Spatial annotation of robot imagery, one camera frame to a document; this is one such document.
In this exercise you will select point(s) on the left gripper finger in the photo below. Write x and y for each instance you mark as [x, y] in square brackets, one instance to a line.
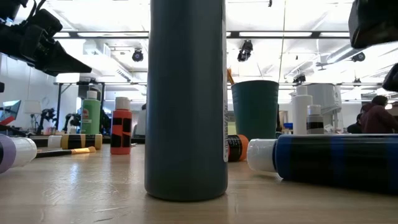
[59, 71]
[60, 56]

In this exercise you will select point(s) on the green paint bottle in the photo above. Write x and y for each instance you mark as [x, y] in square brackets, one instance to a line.
[90, 118]

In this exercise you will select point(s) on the yellow paint bottle black label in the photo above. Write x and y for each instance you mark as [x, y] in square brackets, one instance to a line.
[81, 141]

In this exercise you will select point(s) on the tall dark grey paint bottle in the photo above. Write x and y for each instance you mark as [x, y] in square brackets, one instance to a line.
[186, 109]

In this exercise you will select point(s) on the dark green plastic cup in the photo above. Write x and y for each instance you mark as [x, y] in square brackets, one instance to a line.
[255, 112]

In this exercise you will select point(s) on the white paint bottle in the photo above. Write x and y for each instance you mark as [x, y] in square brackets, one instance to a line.
[301, 115]

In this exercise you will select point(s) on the small grey paint bottle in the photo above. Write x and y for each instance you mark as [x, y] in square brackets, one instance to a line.
[315, 124]

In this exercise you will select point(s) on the blue paint bottle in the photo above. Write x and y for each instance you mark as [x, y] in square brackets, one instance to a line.
[335, 161]

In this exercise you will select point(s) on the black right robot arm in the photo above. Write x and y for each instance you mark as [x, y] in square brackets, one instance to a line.
[373, 21]

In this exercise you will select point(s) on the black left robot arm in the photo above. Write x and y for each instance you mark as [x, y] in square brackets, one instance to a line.
[9, 7]

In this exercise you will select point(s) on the black background robot arm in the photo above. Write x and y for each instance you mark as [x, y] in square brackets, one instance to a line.
[73, 118]
[46, 115]

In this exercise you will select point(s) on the red-orange paint bottle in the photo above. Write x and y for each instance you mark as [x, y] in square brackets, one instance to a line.
[121, 133]

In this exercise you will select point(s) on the purple paint bottle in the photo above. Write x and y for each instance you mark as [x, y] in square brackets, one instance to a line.
[15, 152]

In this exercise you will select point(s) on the orange paint bottle black label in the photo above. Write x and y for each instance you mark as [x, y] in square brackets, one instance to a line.
[237, 147]

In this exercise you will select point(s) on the background computer monitor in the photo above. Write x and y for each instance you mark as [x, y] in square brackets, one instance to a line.
[9, 110]

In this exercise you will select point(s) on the person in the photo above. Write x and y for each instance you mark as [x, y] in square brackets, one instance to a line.
[105, 123]
[354, 127]
[377, 119]

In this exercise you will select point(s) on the black paintbrush yellow ferrule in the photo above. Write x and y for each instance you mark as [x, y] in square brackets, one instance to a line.
[62, 152]

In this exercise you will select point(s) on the small blue box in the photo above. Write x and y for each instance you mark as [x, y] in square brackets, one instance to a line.
[288, 126]

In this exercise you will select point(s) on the black overhead frame beam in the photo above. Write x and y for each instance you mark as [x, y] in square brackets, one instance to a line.
[73, 35]

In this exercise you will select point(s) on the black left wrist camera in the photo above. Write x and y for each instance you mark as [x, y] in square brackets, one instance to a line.
[43, 20]

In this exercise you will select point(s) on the black neighbouring rig frame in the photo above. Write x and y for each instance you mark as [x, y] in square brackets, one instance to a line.
[59, 105]

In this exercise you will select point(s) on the black overhead camera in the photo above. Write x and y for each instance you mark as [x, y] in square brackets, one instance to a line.
[299, 78]
[245, 51]
[358, 57]
[137, 55]

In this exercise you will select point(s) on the silver slanted ceiling duct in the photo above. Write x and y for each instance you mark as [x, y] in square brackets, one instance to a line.
[342, 54]

